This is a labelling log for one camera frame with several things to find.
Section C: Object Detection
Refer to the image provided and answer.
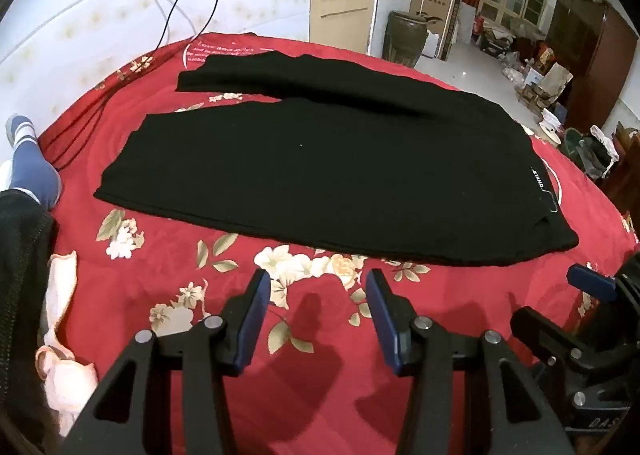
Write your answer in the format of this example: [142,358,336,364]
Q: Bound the black pants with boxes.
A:
[96,51,578,265]

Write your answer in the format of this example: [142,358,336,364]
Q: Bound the pink white cloth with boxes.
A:
[35,251,98,438]

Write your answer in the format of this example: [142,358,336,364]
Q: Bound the red floral bed blanket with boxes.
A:
[41,34,637,454]

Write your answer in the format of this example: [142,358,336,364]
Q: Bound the floor clutter pile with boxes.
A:
[473,16,620,181]

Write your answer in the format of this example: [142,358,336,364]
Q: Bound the black jeans leg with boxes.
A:
[1,190,55,454]

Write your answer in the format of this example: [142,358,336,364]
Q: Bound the dark wooden wardrobe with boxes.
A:
[546,0,638,132]

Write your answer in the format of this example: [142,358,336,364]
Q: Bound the blue striped sock foot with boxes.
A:
[6,114,62,210]

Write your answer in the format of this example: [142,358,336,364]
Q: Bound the dark ceramic jar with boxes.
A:
[382,11,427,68]

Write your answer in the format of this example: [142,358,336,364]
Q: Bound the cardboard box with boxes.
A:
[409,0,457,59]

